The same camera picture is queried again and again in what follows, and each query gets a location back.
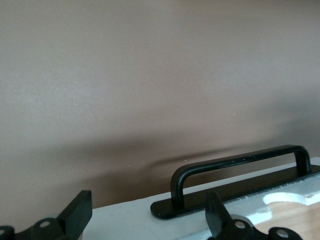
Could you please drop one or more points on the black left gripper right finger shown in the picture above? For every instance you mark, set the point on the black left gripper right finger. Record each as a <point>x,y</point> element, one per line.
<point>217,215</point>

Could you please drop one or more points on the wooden drawer white front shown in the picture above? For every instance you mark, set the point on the wooden drawer white front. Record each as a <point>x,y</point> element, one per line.
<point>120,217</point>

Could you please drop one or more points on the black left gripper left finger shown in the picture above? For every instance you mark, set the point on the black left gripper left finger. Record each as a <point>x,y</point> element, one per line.
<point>72,212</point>

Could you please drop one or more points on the brown table cloth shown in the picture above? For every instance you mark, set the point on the brown table cloth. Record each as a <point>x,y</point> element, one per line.
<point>150,75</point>

